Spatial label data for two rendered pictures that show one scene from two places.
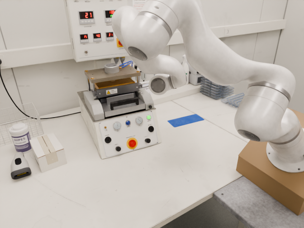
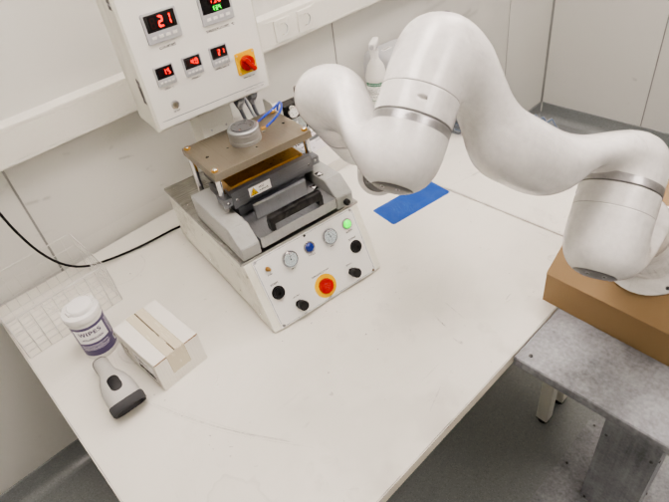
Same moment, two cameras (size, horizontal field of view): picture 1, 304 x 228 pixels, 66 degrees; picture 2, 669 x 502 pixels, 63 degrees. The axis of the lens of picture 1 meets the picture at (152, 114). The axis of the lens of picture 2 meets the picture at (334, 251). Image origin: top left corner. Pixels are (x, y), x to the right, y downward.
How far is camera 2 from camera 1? 0.31 m
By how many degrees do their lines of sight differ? 14
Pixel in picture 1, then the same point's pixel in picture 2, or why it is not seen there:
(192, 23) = (484, 102)
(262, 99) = (618, 209)
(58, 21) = (76, 30)
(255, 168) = (583, 295)
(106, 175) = (300, 367)
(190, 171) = (457, 320)
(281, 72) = (648, 150)
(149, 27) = (418, 142)
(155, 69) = not seen: hidden behind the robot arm
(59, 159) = (191, 355)
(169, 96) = not seen: hidden behind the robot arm
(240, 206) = (568, 374)
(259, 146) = not seen: hidden behind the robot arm
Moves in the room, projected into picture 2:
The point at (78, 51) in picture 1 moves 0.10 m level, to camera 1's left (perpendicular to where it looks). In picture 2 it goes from (157, 109) to (115, 118)
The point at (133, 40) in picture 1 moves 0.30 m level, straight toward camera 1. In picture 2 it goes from (388, 173) to (527, 369)
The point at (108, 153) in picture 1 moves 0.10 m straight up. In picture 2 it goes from (286, 318) to (278, 289)
